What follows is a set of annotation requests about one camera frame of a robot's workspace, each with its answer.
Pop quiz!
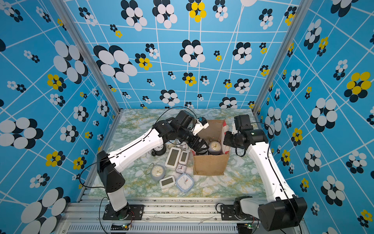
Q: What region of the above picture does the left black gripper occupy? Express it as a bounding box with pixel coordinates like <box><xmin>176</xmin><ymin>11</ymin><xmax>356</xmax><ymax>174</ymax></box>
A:
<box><xmin>178</xmin><ymin>127</ymin><xmax>212</xmax><ymax>151</ymax></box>

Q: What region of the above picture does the grey round beige-face clock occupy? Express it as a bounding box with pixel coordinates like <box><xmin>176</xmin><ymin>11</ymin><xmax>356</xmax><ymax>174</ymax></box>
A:
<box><xmin>208</xmin><ymin>140</ymin><xmax>222</xmax><ymax>155</ymax></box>

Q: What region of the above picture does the dark green triangular clock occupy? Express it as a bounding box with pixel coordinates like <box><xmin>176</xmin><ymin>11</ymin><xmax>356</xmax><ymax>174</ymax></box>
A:
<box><xmin>196</xmin><ymin>149</ymin><xmax>208</xmax><ymax>156</ymax></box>

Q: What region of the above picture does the light blue square alarm clock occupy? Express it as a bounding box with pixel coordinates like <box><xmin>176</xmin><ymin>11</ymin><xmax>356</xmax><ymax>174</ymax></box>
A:
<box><xmin>176</xmin><ymin>174</ymin><xmax>194</xmax><ymax>193</ymax></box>

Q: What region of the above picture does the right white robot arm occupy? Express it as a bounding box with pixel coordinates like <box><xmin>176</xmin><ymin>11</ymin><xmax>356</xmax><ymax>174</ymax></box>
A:
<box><xmin>224</xmin><ymin>115</ymin><xmax>307</xmax><ymax>231</ymax></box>

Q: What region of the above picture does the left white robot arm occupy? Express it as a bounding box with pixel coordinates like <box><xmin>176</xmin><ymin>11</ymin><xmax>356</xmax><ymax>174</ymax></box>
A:
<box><xmin>96</xmin><ymin>110</ymin><xmax>209</xmax><ymax>212</ymax></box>

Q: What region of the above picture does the small white digital clock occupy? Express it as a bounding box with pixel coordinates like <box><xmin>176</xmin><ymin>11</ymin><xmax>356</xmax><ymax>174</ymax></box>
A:
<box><xmin>178</xmin><ymin>151</ymin><xmax>190</xmax><ymax>165</ymax></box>

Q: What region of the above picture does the black round alarm clock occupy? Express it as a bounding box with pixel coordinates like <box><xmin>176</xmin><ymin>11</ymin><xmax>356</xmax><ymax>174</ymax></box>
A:
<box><xmin>151</xmin><ymin>144</ymin><xmax>167</xmax><ymax>157</ymax></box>

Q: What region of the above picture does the large white digital clock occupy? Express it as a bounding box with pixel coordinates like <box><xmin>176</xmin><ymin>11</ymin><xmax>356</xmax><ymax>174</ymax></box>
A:
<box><xmin>165</xmin><ymin>147</ymin><xmax>181</xmax><ymax>170</ymax></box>

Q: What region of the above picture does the small clear square clock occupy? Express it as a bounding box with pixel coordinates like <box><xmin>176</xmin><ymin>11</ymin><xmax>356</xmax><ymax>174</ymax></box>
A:
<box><xmin>175</xmin><ymin>164</ymin><xmax>187</xmax><ymax>174</ymax></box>

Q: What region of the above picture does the lowest white digital clock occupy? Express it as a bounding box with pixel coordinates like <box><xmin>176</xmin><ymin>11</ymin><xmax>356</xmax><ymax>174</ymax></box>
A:
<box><xmin>159</xmin><ymin>175</ymin><xmax>176</xmax><ymax>190</ymax></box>

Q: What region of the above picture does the right green circuit board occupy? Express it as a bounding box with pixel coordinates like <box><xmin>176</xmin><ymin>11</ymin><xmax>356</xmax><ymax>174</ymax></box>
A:
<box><xmin>237</xmin><ymin>223</ymin><xmax>254</xmax><ymax>234</ymax></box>

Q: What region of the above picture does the green circuit board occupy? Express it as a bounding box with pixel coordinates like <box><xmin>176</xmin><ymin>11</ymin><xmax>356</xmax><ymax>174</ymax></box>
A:
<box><xmin>111</xmin><ymin>224</ymin><xmax>132</xmax><ymax>231</ymax></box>
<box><xmin>237</xmin><ymin>223</ymin><xmax>254</xmax><ymax>234</ymax></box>

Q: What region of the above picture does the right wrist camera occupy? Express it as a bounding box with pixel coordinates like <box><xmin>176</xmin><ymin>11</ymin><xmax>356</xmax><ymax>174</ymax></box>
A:
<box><xmin>232</xmin><ymin>121</ymin><xmax>238</xmax><ymax>134</ymax></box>

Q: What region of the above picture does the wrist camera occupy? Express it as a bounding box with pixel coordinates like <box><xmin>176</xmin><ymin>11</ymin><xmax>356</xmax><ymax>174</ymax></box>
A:
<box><xmin>232</xmin><ymin>121</ymin><xmax>238</xmax><ymax>134</ymax></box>
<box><xmin>192</xmin><ymin>117</ymin><xmax>209</xmax><ymax>136</ymax></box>

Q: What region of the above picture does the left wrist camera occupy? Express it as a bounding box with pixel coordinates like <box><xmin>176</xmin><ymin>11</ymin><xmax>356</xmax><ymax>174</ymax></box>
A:
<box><xmin>192</xmin><ymin>117</ymin><xmax>209</xmax><ymax>136</ymax></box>

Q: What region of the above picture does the grey round clock wire handle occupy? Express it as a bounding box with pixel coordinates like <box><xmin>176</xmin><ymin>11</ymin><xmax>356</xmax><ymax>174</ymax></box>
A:
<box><xmin>145</xmin><ymin>163</ymin><xmax>166</xmax><ymax>182</ymax></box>

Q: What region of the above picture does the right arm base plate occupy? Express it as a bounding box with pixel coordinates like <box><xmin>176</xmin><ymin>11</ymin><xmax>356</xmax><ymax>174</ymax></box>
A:
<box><xmin>219</xmin><ymin>204</ymin><xmax>240</xmax><ymax>221</ymax></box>

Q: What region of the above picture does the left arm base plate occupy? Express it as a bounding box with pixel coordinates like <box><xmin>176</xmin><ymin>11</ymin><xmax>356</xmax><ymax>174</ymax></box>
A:
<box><xmin>102</xmin><ymin>203</ymin><xmax>145</xmax><ymax>221</ymax></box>

